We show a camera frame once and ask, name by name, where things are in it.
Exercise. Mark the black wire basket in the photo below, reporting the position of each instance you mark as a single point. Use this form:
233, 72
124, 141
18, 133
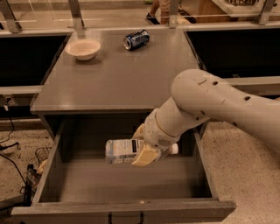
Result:
42, 154

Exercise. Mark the blue soda can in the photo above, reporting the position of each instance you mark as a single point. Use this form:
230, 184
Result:
136, 40

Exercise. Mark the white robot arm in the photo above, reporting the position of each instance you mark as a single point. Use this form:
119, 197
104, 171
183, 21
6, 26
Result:
197, 96

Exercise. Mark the black drawer handle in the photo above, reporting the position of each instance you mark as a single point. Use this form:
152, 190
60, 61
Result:
114, 218

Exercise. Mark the open grey top drawer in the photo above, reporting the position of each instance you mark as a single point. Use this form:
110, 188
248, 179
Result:
79, 187

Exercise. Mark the clear plastic water bottle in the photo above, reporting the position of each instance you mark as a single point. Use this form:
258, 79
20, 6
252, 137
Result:
127, 150

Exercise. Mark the grey cabinet counter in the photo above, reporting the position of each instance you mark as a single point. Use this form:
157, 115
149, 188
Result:
116, 79

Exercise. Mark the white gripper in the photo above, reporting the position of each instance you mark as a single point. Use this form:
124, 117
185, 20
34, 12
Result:
154, 131

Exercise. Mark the wooden pallet crate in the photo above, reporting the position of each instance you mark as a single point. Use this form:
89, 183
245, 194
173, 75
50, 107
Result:
210, 11

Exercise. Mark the metal railing frame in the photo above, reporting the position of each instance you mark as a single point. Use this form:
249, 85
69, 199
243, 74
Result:
19, 16

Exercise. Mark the white paper bowl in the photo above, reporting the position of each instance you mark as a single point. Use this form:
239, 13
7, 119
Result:
83, 49

